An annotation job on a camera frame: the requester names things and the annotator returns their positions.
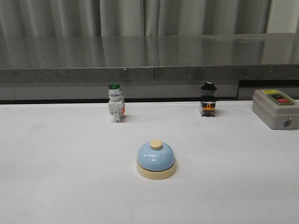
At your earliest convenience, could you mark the blue and cream desk bell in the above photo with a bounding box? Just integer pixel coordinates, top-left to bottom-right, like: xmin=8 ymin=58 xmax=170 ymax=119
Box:
xmin=136 ymin=140 xmax=177 ymax=180

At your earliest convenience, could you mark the grey stone counter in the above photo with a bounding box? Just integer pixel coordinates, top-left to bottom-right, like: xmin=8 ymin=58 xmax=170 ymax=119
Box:
xmin=0 ymin=34 xmax=299 ymax=102

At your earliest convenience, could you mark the grey pleated curtain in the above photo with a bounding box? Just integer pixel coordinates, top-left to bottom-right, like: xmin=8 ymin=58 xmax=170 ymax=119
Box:
xmin=0 ymin=0 xmax=299 ymax=37

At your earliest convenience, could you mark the green pushbutton switch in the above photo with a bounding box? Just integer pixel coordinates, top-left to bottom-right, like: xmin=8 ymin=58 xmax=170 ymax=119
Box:
xmin=108 ymin=83 xmax=125 ymax=122

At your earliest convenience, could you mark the black selector switch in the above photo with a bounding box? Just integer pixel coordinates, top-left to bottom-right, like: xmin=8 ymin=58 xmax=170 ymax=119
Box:
xmin=199 ymin=82 xmax=217 ymax=117

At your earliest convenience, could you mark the grey start-stop switch box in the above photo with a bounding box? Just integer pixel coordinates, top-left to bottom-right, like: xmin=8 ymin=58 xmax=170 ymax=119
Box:
xmin=252 ymin=90 xmax=299 ymax=130

